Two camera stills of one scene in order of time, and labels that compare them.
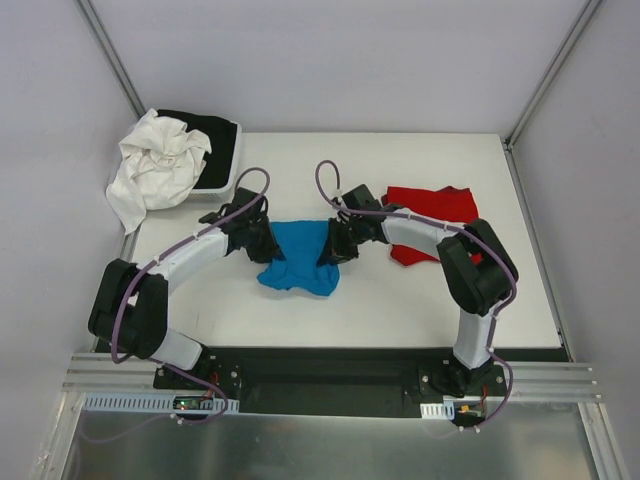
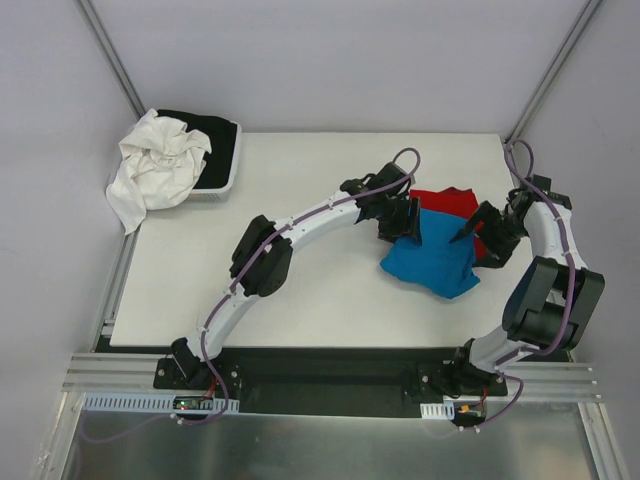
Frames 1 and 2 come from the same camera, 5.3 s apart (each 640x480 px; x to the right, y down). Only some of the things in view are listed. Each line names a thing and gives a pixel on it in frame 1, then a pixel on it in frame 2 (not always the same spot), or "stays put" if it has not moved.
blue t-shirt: (302, 244) → (437, 263)
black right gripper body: (338, 243) → (489, 228)
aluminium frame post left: (100, 35) stays put
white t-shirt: (161, 161) stays put
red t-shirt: (453, 205) stays put
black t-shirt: (222, 137) stays put
